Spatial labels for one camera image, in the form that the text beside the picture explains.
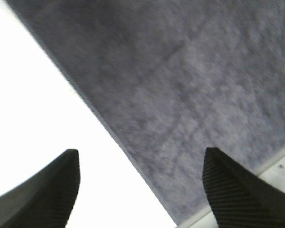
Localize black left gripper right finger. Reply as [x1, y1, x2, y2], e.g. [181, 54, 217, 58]
[202, 147, 285, 228]

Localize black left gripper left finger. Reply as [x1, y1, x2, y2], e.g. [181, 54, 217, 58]
[0, 149, 80, 228]

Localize dark navy towel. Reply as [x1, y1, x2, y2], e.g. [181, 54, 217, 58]
[8, 0, 285, 224]

